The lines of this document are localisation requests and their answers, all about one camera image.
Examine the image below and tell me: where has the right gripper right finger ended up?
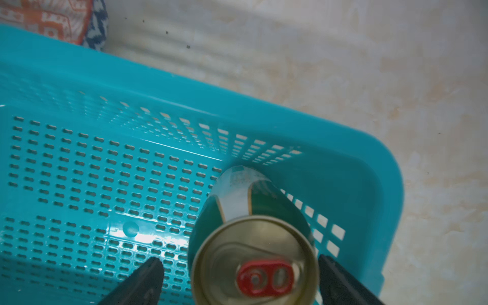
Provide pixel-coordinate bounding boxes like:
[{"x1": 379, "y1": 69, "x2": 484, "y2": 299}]
[{"x1": 318, "y1": 254, "x2": 384, "y2": 305}]

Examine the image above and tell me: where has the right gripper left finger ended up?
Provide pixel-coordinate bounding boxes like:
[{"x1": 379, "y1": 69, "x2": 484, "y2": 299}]
[{"x1": 99, "y1": 257, "x2": 164, "y2": 305}]

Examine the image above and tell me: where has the brown gold drink can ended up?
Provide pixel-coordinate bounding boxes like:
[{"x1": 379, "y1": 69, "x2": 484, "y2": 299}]
[{"x1": 188, "y1": 166, "x2": 320, "y2": 304}]

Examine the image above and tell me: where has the teal plastic basket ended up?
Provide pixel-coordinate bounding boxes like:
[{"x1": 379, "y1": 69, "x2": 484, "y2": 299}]
[{"x1": 1, "y1": 25, "x2": 404, "y2": 304}]

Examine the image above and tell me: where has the red patterned bowl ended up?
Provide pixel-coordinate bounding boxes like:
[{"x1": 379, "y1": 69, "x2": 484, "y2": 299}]
[{"x1": 1, "y1": 0, "x2": 109, "y2": 51}]

